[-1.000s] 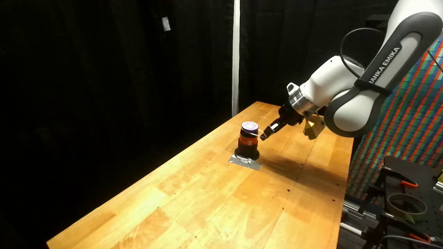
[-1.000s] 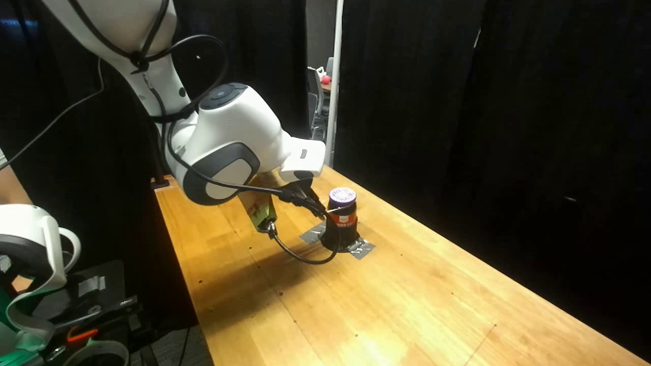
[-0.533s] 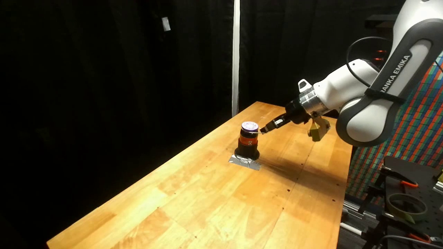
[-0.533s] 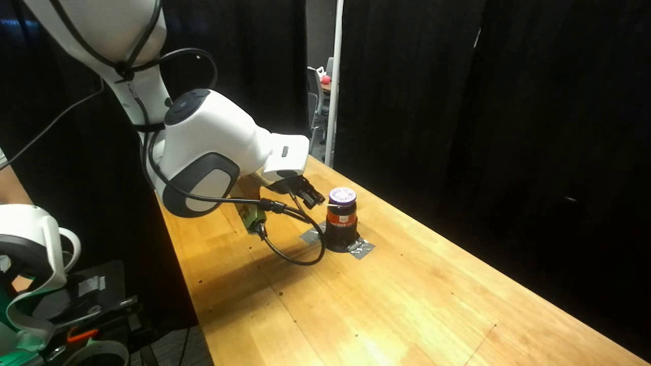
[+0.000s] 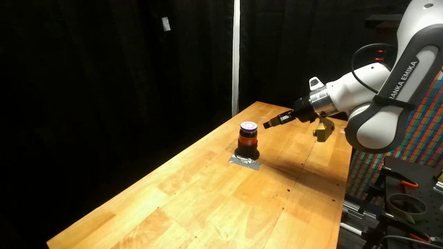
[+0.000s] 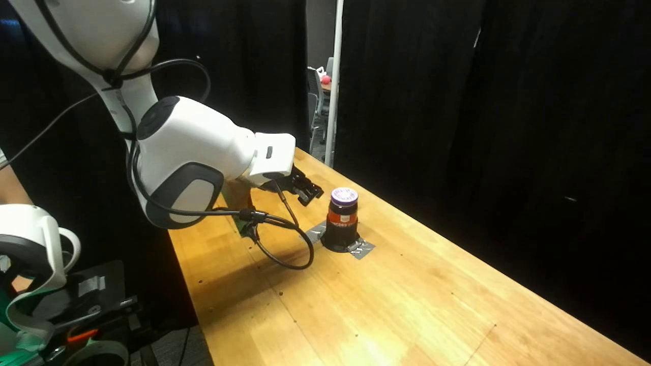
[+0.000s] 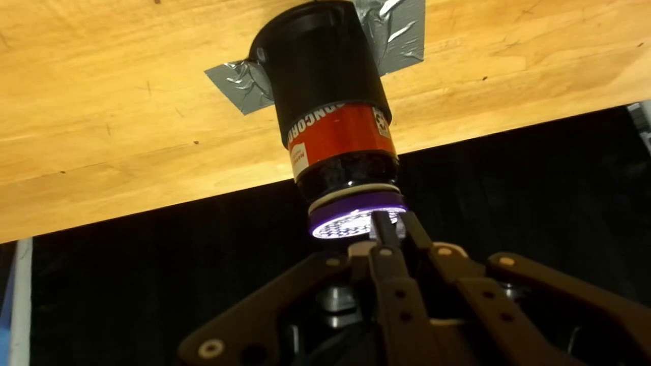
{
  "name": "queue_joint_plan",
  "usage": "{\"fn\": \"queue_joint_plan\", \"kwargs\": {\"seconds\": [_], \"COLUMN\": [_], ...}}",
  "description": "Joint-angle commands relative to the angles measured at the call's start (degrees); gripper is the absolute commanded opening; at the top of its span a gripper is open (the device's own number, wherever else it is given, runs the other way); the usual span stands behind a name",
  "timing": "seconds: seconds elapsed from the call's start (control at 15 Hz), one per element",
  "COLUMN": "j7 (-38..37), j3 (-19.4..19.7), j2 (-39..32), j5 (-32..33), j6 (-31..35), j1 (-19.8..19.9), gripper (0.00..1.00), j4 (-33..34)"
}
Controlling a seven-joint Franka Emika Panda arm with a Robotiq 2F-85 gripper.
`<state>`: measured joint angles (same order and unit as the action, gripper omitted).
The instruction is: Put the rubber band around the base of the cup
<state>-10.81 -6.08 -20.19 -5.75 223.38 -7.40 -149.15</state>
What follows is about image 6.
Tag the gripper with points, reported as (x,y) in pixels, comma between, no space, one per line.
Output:
(297,180)

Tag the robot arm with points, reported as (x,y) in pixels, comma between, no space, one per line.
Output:
(193,137)

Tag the dark cup with purple top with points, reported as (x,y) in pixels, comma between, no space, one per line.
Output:
(342,223)

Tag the strip of grey tape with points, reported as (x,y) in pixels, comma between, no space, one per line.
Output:
(362,248)
(316,233)

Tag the office chair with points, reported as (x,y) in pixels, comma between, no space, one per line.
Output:
(315,107)

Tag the red object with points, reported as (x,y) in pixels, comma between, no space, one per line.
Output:
(325,80)

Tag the white pole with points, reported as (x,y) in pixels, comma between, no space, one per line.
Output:
(334,76)

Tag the black curtain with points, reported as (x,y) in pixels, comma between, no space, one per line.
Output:
(508,127)
(244,56)

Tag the orange clamp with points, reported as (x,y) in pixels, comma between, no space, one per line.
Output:
(81,335)

